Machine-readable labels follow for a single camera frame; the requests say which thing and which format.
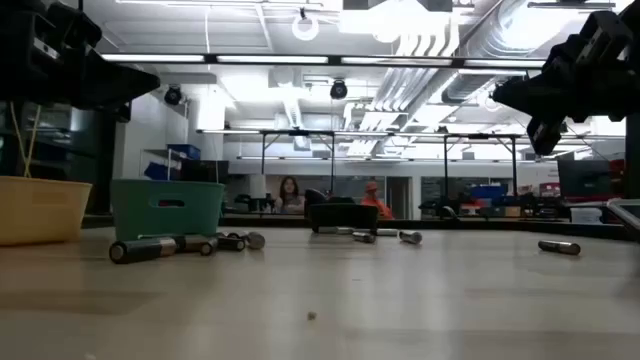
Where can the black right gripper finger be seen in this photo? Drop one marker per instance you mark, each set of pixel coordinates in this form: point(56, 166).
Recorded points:
point(535, 95)
point(545, 135)

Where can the green plastic bin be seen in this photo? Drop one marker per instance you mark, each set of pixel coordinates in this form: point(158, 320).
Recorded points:
point(165, 207)

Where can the grey cylindrical battery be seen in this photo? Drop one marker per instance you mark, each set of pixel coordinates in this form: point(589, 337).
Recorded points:
point(559, 247)

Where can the yellow plastic bin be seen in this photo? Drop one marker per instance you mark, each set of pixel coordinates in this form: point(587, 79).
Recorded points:
point(40, 210)

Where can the black monitor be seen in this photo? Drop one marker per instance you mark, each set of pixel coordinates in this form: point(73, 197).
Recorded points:
point(582, 177)

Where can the person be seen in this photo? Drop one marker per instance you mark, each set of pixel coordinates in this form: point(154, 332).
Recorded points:
point(376, 202)
point(289, 197)

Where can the black overhead light bar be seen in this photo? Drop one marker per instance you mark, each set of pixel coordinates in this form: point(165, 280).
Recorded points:
point(335, 60)

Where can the black tray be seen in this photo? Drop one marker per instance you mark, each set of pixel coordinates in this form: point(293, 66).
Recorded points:
point(342, 216)

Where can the round black ceiling camera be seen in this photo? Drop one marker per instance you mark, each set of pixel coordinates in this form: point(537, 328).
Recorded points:
point(173, 95)
point(338, 90)

